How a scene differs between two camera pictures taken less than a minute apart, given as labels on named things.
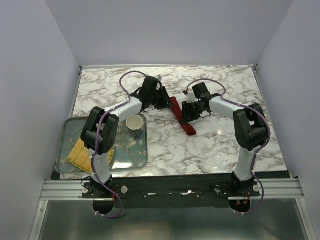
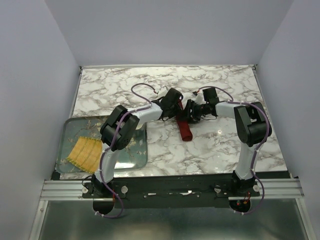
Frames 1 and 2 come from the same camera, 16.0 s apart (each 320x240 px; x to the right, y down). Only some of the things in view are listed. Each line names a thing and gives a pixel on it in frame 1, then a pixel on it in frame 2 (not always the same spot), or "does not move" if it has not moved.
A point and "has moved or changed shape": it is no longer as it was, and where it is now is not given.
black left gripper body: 159,98 → 175,111
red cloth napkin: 188,127 has moved or changed shape
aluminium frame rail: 270,189 does not move
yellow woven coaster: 81,155 does not move
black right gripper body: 191,111 does not move
